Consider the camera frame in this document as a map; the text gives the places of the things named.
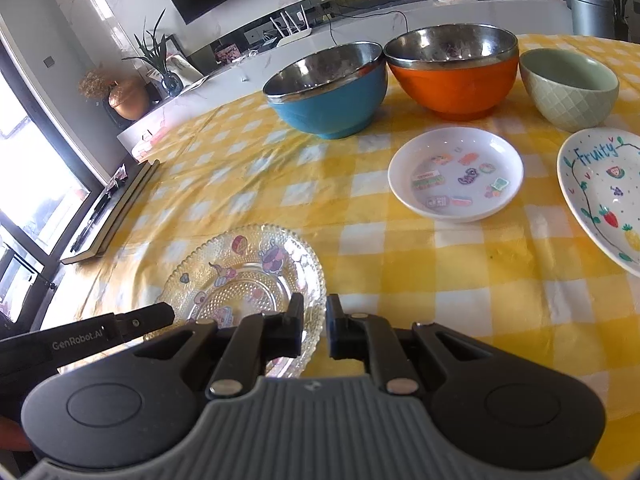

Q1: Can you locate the white Fruity painted plate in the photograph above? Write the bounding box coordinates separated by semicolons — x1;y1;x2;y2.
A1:
556;127;640;276

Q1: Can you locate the green plant in blue vase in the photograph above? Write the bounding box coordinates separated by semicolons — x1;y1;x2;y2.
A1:
124;10;183;98

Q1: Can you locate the clear glass cartoon plate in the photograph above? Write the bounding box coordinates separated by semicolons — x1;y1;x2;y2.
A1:
157;224;326;378

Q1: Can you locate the orange steel-lined bowl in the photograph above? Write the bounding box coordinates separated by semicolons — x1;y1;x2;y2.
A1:
384;23;520;122

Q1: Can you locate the black notebook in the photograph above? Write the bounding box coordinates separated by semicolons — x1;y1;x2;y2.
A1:
61;159;160;264

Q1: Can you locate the black power cable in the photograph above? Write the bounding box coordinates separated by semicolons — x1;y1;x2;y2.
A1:
326;8;410;49

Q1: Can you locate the white wifi router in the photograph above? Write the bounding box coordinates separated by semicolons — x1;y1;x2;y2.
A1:
269;6;312;47

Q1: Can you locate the yellow white checked tablecloth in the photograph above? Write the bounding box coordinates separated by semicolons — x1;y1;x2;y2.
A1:
43;84;639;479

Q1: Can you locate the dried flower bouquet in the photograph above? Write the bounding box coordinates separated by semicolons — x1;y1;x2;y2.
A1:
78;68;117;101

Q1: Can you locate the white marble tv cabinet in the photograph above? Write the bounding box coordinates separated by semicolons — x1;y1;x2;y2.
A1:
117;0;573;155

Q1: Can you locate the blue steel-lined bowl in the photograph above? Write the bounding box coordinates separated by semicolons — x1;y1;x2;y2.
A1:
262;41;388;140

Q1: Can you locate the green ceramic bowl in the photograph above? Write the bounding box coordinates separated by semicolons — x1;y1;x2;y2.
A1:
520;48;620;132

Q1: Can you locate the grey metal trash can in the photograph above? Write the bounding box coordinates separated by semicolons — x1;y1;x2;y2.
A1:
565;0;615;39

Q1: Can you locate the black pen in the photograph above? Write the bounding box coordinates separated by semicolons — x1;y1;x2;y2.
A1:
70;190;113;252

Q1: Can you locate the copper acorn jar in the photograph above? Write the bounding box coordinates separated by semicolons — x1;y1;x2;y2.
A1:
108;79;151;122

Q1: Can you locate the small white sticker dish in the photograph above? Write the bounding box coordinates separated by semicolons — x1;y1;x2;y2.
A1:
387;126;524;223

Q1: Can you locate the pink origami paper figure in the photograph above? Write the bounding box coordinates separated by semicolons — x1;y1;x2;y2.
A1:
104;164;128;192

